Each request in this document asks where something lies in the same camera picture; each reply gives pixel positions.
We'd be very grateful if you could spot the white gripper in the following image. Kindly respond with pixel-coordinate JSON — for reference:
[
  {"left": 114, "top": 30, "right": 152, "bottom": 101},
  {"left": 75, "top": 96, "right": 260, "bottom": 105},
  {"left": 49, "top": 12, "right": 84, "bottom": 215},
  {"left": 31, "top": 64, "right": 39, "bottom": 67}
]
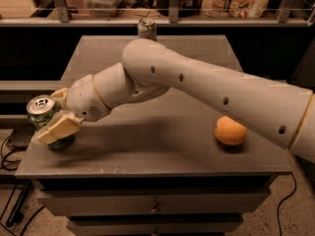
[{"left": 36, "top": 75, "right": 111, "bottom": 145}]

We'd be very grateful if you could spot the green soda can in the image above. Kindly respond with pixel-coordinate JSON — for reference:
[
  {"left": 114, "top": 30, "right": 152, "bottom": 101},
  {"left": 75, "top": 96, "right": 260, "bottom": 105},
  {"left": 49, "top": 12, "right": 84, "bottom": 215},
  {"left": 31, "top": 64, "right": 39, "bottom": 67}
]
[{"left": 27, "top": 94, "right": 75, "bottom": 150}]

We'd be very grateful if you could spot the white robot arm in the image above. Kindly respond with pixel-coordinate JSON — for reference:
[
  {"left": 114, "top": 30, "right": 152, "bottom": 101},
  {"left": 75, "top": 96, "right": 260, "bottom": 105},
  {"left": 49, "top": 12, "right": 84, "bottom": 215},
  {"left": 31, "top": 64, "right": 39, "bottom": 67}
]
[{"left": 37, "top": 38, "right": 315, "bottom": 161}]

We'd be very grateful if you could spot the white soda can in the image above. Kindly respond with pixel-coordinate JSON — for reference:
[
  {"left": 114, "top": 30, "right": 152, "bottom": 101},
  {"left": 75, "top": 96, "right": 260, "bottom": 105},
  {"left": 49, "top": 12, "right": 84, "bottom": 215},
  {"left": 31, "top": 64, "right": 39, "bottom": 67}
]
[{"left": 138, "top": 18, "right": 157, "bottom": 40}]

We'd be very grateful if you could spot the grey drawer cabinet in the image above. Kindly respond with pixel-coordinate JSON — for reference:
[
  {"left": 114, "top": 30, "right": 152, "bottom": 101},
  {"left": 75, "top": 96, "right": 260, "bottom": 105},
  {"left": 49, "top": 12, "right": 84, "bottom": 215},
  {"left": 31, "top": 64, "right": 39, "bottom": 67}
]
[{"left": 17, "top": 38, "right": 291, "bottom": 236}]

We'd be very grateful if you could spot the clear plastic container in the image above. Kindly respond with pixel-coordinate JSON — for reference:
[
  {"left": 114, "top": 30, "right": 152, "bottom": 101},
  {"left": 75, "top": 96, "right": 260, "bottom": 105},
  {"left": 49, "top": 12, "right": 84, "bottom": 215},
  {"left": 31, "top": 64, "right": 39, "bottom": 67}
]
[{"left": 85, "top": 0, "right": 122, "bottom": 17}]

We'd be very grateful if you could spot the orange fruit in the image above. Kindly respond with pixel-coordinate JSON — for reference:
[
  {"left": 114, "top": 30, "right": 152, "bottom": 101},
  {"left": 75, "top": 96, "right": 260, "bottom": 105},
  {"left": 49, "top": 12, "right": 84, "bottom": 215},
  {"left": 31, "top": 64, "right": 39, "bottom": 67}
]
[{"left": 215, "top": 116, "right": 247, "bottom": 146}]

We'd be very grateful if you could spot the printed snack bag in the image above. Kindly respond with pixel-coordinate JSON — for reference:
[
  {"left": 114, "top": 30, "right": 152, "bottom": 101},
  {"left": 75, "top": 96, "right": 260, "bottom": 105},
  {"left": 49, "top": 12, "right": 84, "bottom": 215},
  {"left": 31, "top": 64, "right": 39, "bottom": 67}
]
[{"left": 206, "top": 0, "right": 269, "bottom": 19}]

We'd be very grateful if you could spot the metal shelf rail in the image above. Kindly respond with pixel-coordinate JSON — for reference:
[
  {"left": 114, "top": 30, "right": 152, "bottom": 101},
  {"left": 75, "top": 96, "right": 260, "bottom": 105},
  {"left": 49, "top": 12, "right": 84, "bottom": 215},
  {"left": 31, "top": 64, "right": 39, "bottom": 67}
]
[{"left": 0, "top": 0, "right": 315, "bottom": 27}]

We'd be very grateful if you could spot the black cable right floor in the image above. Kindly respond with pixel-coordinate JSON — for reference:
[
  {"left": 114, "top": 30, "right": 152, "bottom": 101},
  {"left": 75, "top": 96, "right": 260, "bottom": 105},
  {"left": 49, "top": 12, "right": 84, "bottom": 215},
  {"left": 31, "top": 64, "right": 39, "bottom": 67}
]
[{"left": 276, "top": 172, "right": 298, "bottom": 236}]

